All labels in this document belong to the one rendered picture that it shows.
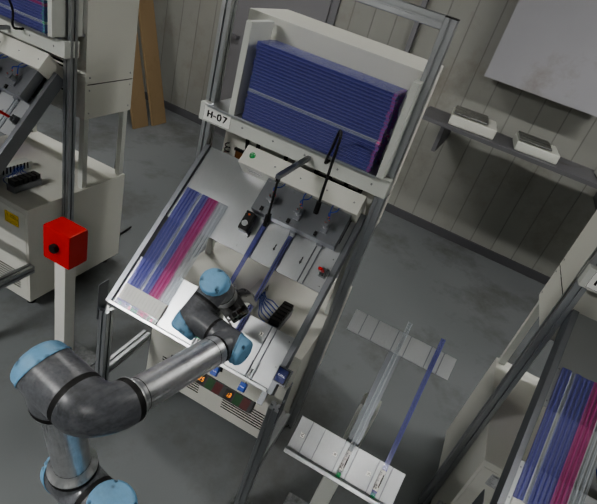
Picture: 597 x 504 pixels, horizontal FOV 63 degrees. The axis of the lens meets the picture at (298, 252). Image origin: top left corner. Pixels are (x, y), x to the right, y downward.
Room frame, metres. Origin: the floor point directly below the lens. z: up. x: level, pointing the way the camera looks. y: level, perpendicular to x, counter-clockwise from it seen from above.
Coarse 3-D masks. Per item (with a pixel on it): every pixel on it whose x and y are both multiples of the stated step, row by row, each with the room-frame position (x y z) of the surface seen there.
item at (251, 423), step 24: (216, 264) 1.87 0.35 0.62; (240, 288) 1.75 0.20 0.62; (288, 288) 1.86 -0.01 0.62; (264, 312) 1.64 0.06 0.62; (312, 336) 1.58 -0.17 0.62; (192, 384) 1.54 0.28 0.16; (288, 384) 1.43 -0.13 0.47; (216, 408) 1.50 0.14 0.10; (264, 408) 1.44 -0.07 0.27; (288, 408) 1.56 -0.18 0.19
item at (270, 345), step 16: (192, 288) 1.37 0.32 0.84; (176, 304) 1.32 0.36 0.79; (160, 320) 1.28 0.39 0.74; (240, 320) 1.30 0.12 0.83; (256, 320) 1.30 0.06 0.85; (176, 336) 1.24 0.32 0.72; (256, 336) 1.26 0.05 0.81; (272, 336) 1.27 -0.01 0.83; (288, 336) 1.27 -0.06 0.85; (256, 352) 1.22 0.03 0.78; (272, 352) 1.23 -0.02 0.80; (240, 368) 1.18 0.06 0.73; (256, 368) 1.18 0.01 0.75; (272, 368) 1.19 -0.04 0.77
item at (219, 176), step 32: (224, 160) 1.75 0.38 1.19; (224, 192) 1.65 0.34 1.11; (256, 192) 1.66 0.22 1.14; (224, 224) 1.56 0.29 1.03; (256, 224) 1.57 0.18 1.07; (352, 224) 1.59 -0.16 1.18; (256, 256) 1.48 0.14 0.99; (288, 256) 1.48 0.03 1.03; (320, 256) 1.49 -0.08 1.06; (320, 288) 1.41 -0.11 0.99
